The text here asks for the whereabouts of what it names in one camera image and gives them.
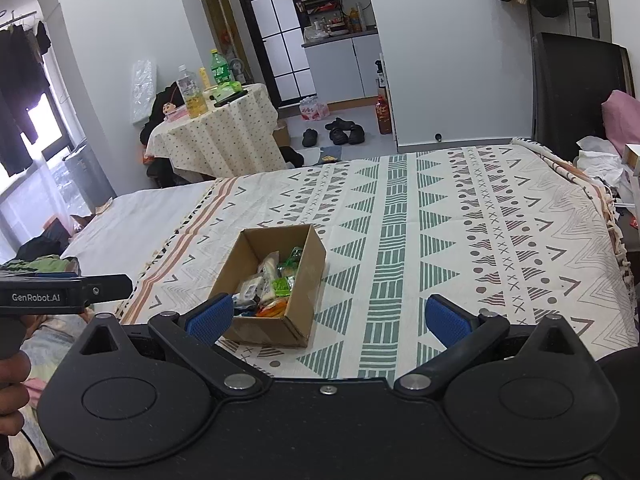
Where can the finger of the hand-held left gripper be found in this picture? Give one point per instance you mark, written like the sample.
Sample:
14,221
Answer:
50,274

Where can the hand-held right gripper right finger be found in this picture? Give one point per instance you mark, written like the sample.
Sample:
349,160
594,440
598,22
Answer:
447,322

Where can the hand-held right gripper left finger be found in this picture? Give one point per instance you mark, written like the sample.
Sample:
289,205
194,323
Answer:
210,317

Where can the clear packet with black print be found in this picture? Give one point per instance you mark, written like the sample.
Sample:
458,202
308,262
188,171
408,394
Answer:
248,291

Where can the brown cardboard box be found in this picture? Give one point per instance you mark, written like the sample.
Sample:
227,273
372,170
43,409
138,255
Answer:
265,332

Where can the orange snack packet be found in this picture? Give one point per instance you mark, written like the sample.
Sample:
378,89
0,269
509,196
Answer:
272,311

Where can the round biscuit green packet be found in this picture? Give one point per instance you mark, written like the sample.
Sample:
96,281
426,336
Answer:
281,286

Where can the long white bread packet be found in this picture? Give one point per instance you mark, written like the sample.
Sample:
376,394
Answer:
269,266

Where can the green square snack packet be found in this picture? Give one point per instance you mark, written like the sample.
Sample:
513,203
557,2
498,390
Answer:
294,260

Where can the person's left hand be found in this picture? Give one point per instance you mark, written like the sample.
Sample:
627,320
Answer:
14,385

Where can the pile of clothes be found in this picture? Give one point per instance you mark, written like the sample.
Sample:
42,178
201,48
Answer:
45,262

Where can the patterned blanket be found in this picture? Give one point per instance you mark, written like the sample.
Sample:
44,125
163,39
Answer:
475,260

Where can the white bed sheet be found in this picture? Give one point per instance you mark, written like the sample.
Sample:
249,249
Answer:
135,225

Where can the grey storage unit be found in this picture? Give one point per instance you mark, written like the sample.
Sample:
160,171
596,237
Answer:
90,175

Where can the hanging dark clothes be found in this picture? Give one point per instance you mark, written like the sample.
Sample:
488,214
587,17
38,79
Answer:
15,110

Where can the black bag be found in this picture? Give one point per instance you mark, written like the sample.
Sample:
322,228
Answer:
291,156

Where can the round table with dotted cloth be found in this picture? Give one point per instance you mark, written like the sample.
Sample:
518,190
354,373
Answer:
225,135

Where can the black jacket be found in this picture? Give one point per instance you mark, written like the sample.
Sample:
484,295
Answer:
157,121

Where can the small brown carton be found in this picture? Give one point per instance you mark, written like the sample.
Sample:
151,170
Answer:
281,135

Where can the cartoon figurine pink box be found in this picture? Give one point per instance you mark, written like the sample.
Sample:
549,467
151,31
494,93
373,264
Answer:
174,111

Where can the black slipper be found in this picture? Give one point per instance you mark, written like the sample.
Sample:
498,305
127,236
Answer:
340,124
356,134
338,136
310,137

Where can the clear bubble wrap panel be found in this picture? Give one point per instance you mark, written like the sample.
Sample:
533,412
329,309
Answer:
144,90

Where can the red drink bottle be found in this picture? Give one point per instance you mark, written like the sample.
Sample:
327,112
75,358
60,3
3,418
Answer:
383,117

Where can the clear bottle with yellow liquid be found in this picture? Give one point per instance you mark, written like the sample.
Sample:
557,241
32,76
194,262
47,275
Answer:
192,102

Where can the white crumpled cloth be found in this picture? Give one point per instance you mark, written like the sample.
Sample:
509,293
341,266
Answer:
597,165

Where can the black flat device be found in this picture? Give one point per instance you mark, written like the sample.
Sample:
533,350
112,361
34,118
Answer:
236,99

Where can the green pack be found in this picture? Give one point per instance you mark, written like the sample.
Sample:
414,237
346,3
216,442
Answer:
227,90

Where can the pink water bottle pack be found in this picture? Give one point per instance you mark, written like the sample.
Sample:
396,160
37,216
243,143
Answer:
314,109

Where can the small yellow bottle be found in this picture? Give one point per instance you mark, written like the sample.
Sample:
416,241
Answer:
204,79

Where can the green soda bottle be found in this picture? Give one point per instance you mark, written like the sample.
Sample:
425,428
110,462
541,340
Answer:
220,72

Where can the white bedside table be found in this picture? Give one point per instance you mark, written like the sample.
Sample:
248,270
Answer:
632,157

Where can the small desk fan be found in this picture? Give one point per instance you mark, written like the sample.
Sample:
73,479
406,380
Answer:
238,69

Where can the dark spray bottle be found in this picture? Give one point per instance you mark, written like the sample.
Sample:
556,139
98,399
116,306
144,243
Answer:
381,77

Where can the black headboard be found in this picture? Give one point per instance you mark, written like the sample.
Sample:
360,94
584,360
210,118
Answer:
570,90

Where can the pink pillow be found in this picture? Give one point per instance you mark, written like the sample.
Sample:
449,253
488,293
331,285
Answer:
622,115

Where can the grey kitchen cabinet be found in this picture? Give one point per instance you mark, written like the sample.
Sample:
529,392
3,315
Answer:
340,67

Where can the sliding glass door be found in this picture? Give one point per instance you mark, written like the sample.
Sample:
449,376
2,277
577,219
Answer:
280,25

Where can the wooden door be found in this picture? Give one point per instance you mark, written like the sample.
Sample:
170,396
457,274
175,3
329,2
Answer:
215,15

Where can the kitchen rack with bottles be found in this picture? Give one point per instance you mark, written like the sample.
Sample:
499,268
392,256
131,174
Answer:
335,15

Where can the grey door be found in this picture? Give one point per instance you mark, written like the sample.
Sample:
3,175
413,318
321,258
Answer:
585,5

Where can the window with dark frame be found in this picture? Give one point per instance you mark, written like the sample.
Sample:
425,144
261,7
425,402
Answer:
40,115

